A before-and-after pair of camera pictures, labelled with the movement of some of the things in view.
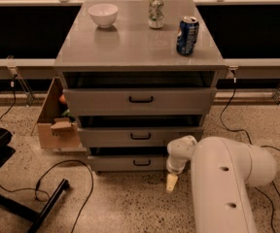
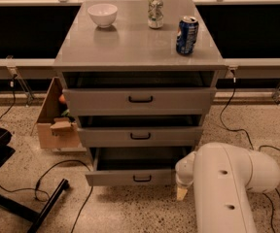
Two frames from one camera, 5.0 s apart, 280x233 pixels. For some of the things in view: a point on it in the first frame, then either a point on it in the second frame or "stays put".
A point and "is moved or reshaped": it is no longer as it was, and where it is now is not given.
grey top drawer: (140, 101) stays put
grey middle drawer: (134, 137) stays put
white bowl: (103, 14) stays put
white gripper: (175, 167) → (183, 175)
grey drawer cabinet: (137, 76) stays put
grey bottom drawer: (127, 163) is moved or reshaped
